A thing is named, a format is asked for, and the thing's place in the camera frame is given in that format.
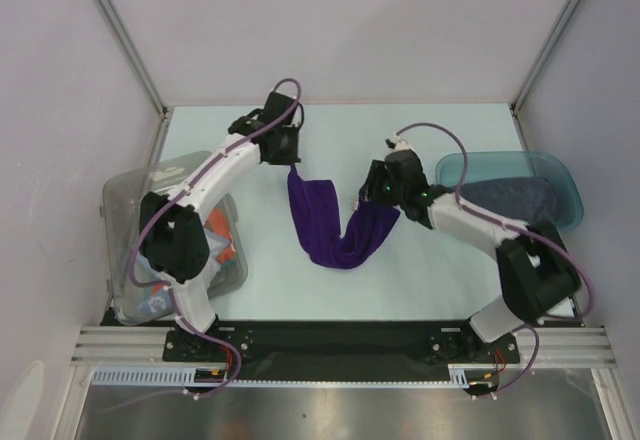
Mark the purple towel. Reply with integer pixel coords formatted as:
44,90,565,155
287,167,400,270

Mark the grey towel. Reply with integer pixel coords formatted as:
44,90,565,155
461,177,562,224

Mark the light blue paw towel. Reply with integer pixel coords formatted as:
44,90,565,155
134,254,172,316

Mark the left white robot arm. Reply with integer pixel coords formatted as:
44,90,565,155
128,90,303,360

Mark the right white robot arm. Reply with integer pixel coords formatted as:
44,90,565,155
360,149,581,362

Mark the teal plastic tray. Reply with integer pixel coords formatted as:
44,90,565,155
435,151,584,231

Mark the orange towel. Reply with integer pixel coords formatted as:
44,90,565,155
205,208,237,266

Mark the clear plastic bin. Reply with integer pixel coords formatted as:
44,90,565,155
102,151,248,326

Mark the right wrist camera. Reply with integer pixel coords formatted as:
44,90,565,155
385,135,415,152

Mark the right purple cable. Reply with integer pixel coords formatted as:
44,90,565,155
394,122,599,401

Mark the purple cable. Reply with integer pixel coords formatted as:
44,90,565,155
128,78,304,401
394,122,599,401

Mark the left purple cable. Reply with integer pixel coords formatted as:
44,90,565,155
128,78,304,401

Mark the white slotted cable duct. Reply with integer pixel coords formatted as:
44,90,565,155
91,366,469,389

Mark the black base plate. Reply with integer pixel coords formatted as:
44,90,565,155
102,304,584,382

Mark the left aluminium frame post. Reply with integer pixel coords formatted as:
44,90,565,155
74,0,169,117

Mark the aluminium frame post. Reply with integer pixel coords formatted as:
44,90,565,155
514,0,605,111
74,0,169,117

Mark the aluminium front rail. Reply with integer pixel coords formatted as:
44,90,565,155
71,326,617,369

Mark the right aluminium frame post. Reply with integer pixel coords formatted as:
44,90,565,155
514,0,605,111

